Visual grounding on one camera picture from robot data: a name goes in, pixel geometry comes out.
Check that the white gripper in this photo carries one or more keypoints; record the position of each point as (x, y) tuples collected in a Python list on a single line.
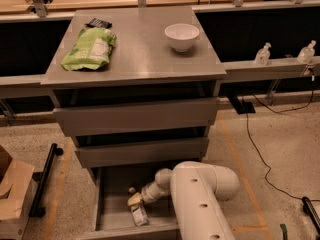
[(149, 193)]

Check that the clear plastic bottle with label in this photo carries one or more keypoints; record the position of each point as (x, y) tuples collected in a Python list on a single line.
[(138, 212)]

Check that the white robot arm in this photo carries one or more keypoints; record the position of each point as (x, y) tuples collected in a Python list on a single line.
[(195, 189)]

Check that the grey open bottom drawer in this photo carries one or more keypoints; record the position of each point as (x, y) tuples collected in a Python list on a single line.
[(112, 217)]

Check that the grey middle drawer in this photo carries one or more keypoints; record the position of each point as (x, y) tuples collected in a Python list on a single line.
[(143, 152)]

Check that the grey top drawer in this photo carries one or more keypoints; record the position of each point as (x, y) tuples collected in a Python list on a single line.
[(136, 117)]

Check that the grey drawer cabinet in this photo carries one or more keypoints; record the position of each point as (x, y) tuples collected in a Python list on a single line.
[(142, 68)]

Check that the clear pump dispenser bottle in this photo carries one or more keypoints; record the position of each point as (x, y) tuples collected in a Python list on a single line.
[(263, 54)]

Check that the black metal bar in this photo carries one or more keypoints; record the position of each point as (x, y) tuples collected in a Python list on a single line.
[(36, 209)]

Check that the brown cardboard box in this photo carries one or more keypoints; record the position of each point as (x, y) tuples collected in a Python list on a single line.
[(17, 191)]

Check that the green snack bag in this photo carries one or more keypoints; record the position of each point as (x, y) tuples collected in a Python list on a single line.
[(91, 50)]

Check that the white bowl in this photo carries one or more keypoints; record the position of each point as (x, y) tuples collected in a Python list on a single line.
[(181, 36)]

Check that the black bar at right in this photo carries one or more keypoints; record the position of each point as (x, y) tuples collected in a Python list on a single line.
[(309, 209)]

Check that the small black packet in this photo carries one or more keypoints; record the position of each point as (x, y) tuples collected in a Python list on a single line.
[(95, 22)]

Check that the grey metal rail shelf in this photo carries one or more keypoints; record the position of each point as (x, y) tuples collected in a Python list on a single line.
[(245, 71)]

